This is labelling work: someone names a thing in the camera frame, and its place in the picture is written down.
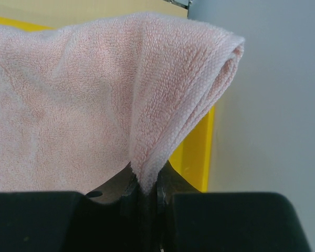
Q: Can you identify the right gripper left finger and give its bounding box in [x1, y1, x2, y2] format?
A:
[0, 168, 141, 251]

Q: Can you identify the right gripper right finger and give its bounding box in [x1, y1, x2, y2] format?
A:
[156, 163, 311, 252]

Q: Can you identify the pink towel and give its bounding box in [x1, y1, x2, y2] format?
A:
[0, 13, 245, 193]

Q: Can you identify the yellow plastic tray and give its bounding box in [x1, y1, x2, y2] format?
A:
[0, 14, 216, 194]

